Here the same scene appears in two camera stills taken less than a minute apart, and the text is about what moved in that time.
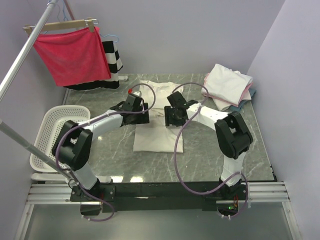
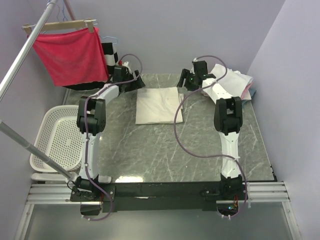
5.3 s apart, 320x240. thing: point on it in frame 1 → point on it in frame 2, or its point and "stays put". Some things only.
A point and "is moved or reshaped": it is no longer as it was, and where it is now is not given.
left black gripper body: x=140 y=118 → x=131 y=84
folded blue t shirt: x=252 y=92 stays put
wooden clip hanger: x=90 y=22 stays put
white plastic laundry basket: x=47 y=131 stays put
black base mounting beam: x=157 y=197 stays put
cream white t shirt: x=155 y=137 is moved or reshaped
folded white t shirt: x=227 y=84 stays put
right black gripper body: x=172 y=117 → x=190 y=84
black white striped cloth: x=115 y=64 stays put
